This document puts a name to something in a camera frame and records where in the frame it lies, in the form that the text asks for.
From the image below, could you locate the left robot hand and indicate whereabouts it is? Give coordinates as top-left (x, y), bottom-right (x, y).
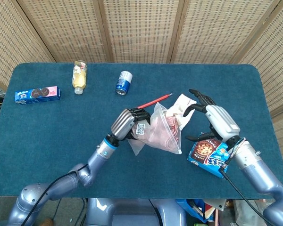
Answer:
top-left (108, 107), bottom-right (152, 144)

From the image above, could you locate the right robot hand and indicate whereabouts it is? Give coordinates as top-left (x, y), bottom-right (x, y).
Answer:
top-left (183, 89), bottom-right (241, 148)

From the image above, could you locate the translucent plastic zip bag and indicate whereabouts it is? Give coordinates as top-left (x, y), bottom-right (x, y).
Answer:
top-left (126, 101), bottom-right (183, 156)

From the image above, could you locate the pink item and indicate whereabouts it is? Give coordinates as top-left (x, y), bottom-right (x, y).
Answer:
top-left (147, 113), bottom-right (182, 151)

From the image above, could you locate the red pen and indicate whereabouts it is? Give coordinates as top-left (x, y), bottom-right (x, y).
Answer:
top-left (137, 93), bottom-right (173, 110)

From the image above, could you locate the blue soda can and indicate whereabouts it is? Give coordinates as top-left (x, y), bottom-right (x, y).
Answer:
top-left (115, 71), bottom-right (133, 96)

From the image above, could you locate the blue chocolate cookie box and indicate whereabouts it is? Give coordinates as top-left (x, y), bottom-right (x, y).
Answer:
top-left (187, 138), bottom-right (231, 178)

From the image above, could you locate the white tissue pack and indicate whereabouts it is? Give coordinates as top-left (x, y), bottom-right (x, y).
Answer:
top-left (167, 93), bottom-right (198, 130)

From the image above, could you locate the yellow drink plastic bottle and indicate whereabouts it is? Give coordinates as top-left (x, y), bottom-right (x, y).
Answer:
top-left (72, 60), bottom-right (88, 95)

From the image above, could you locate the blue velvet table cover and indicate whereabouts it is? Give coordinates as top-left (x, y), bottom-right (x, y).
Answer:
top-left (0, 63), bottom-right (283, 200)

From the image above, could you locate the blue sandwich cookie box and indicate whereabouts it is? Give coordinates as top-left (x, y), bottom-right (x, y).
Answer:
top-left (15, 86), bottom-right (61, 105)

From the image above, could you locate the grey robot torso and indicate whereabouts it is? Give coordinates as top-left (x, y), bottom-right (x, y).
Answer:
top-left (84, 197), bottom-right (187, 226)

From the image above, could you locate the woven folding screen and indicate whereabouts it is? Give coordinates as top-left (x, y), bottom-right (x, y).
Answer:
top-left (0, 0), bottom-right (283, 174)

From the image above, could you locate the blue plastic bin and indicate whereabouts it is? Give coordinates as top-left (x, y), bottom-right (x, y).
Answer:
top-left (175, 199), bottom-right (227, 223)

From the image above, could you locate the coloured wrist wire bundle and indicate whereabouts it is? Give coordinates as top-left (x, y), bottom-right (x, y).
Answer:
top-left (228, 137), bottom-right (247, 163)

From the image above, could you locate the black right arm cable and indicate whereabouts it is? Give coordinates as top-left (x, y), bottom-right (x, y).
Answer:
top-left (219, 164), bottom-right (274, 226)

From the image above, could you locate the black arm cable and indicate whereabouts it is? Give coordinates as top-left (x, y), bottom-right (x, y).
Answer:
top-left (21, 164), bottom-right (89, 226)
top-left (219, 164), bottom-right (274, 226)

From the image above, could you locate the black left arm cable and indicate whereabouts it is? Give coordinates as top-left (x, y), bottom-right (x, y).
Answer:
top-left (21, 164), bottom-right (89, 226)

